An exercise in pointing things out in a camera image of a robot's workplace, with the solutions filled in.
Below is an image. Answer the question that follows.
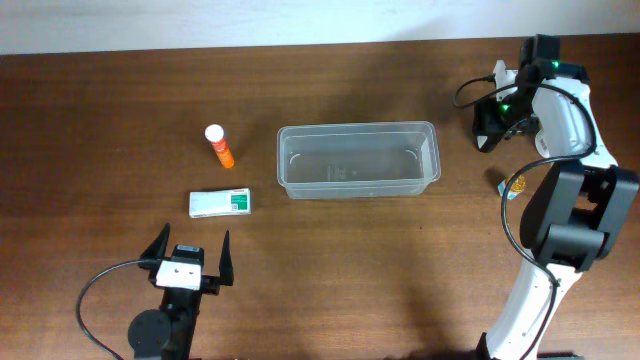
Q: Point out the clear plastic container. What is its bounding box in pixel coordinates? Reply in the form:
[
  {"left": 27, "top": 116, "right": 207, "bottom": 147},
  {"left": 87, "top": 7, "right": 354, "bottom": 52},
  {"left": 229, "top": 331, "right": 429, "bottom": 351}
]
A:
[{"left": 277, "top": 121, "right": 441, "bottom": 200}]

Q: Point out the dark bottle white cap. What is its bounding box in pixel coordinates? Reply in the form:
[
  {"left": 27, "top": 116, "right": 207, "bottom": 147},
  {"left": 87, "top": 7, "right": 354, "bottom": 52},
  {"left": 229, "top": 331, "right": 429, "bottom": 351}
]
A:
[{"left": 476, "top": 135, "right": 494, "bottom": 153}]

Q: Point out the white green medicine box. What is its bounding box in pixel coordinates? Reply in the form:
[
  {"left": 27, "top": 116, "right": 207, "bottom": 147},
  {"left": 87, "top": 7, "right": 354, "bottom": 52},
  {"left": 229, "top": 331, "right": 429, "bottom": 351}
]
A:
[{"left": 188, "top": 188, "right": 251, "bottom": 218}]

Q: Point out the orange tablet tube white cap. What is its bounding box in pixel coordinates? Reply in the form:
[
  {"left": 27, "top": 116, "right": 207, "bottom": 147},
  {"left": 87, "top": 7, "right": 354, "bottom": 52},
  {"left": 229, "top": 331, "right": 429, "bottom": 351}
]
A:
[{"left": 204, "top": 124, "right": 235, "bottom": 169}]

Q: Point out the small jar gold lid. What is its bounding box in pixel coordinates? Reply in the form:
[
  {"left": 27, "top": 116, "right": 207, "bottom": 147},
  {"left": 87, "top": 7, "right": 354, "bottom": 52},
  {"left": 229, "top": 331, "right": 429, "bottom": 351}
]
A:
[{"left": 497, "top": 175, "right": 526, "bottom": 200}]

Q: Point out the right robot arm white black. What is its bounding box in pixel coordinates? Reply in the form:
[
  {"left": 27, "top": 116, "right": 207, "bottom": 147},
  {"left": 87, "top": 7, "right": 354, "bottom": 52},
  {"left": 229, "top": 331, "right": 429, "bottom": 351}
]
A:
[{"left": 472, "top": 34, "right": 639, "bottom": 359}]

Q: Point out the white spray bottle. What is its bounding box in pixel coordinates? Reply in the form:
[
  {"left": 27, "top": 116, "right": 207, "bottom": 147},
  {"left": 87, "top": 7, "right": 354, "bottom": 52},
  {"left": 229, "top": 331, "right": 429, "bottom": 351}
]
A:
[{"left": 534, "top": 129, "right": 549, "bottom": 158}]

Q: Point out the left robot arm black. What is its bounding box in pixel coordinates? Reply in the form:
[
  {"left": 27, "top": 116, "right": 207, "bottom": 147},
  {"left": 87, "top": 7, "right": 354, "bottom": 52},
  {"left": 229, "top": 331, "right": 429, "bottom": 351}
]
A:
[{"left": 127, "top": 225, "right": 234, "bottom": 360}]

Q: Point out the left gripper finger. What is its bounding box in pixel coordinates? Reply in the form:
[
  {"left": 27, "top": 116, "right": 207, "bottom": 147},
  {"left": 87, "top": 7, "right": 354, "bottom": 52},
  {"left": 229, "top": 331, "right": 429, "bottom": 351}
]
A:
[
  {"left": 140, "top": 223, "right": 170, "bottom": 260},
  {"left": 218, "top": 231, "right": 234, "bottom": 286}
]

